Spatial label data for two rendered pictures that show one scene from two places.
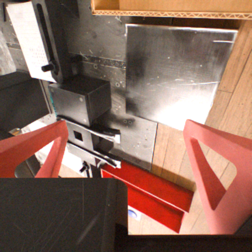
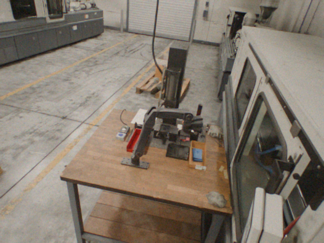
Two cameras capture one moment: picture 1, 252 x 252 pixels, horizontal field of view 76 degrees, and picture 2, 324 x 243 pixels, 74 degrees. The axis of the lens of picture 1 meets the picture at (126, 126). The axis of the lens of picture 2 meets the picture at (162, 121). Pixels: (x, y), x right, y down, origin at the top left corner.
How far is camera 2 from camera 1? 1.53 m
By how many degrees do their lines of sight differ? 40
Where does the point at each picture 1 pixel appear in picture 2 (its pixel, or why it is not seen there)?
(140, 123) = (164, 145)
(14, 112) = not seen: hidden behind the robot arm
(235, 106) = (172, 161)
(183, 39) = (185, 153)
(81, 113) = (172, 132)
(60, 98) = (175, 129)
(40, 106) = (166, 121)
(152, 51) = (183, 149)
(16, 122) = not seen: hidden behind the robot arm
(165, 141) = (159, 150)
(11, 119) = not seen: hidden behind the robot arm
